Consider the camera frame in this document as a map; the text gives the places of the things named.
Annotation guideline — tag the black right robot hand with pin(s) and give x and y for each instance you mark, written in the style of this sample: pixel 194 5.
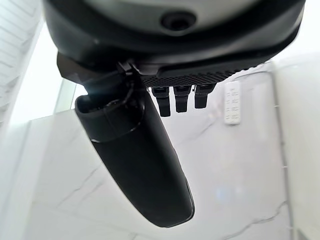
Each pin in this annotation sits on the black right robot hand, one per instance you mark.
pixel 140 155

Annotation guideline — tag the white wall control panel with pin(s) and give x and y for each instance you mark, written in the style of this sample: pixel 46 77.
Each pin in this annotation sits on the white wall control panel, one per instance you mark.
pixel 233 103

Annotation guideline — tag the white slatted window blind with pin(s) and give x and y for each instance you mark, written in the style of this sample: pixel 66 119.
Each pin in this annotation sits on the white slatted window blind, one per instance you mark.
pixel 12 40

